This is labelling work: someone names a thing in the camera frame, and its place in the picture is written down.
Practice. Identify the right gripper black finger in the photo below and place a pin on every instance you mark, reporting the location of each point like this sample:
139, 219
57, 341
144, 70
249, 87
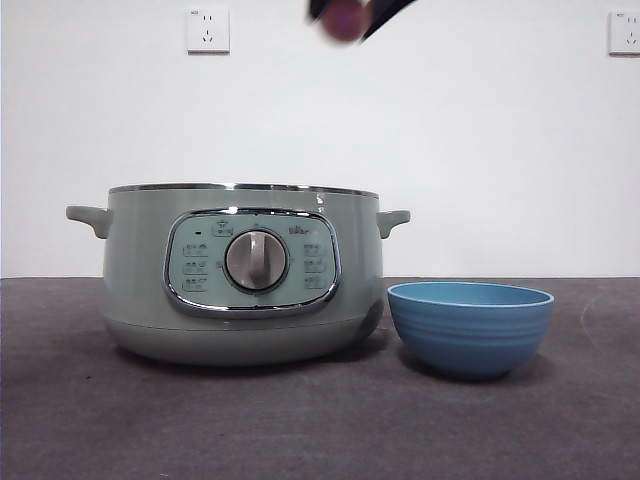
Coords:
387, 12
317, 9

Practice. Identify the brown egg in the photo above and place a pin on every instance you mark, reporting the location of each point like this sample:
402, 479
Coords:
342, 22

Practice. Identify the pale green electric steamer pot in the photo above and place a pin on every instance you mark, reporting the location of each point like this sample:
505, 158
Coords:
140, 280

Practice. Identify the blue ribbed bowl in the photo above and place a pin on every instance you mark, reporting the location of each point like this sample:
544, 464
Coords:
470, 335

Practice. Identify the white wall socket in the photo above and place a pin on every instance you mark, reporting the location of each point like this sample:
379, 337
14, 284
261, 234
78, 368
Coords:
625, 33
208, 31

